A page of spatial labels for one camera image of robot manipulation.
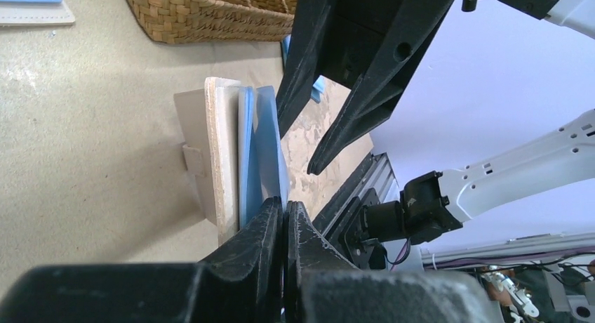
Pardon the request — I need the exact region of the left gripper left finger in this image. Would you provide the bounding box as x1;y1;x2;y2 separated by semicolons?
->
199;197;283;322

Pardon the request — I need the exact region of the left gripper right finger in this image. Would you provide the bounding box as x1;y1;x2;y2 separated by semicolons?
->
283;202;354;322

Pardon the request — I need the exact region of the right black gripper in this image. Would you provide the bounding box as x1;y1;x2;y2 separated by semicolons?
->
276;0;454;175

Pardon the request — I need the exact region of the beige snap card holder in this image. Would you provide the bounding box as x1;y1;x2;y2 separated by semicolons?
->
173;77;290;246

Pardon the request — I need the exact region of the blue card holder front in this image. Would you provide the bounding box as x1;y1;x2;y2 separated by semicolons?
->
281;35;325;104

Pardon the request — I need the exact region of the open beige card holder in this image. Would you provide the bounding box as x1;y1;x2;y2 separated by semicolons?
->
1;0;76;27

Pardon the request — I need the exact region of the woven wicker tray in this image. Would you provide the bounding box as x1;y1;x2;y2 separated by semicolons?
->
126;0;298;44

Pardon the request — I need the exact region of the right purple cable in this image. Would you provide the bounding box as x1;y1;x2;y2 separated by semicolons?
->
385;239;413;267

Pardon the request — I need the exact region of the aluminium frame rail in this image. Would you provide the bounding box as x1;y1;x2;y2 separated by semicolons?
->
313;153;594;270

